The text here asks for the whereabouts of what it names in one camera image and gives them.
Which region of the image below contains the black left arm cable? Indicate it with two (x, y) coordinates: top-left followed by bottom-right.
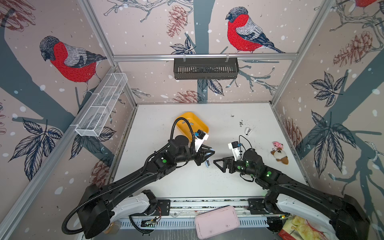
(61, 116), (196, 235)

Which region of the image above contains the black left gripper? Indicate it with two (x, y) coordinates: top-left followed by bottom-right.
(174, 144), (215, 166)

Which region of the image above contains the pink plastic lid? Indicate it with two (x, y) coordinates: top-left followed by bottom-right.
(195, 206), (240, 240)

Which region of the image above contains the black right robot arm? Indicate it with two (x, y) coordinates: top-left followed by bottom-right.
(214, 149), (371, 240)

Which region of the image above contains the black hanging wire basket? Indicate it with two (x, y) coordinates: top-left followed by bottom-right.
(174, 58), (239, 80)

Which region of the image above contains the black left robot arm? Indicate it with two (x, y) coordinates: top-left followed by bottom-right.
(76, 135), (215, 239)

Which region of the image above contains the glass spice jar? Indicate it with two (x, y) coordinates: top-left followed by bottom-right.
(104, 220), (122, 235)

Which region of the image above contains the brown plush toy keychain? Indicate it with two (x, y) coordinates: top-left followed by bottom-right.
(271, 142), (289, 165)

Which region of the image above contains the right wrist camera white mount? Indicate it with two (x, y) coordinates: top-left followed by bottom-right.
(228, 141), (243, 161)

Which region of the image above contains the white mesh wall shelf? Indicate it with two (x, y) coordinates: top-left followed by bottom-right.
(75, 73), (128, 137)

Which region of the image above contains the yellow plastic tray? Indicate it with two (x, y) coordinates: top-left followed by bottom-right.
(176, 112), (209, 142)

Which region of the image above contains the red cassava chips bag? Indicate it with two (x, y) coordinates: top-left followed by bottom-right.
(278, 216), (329, 240)

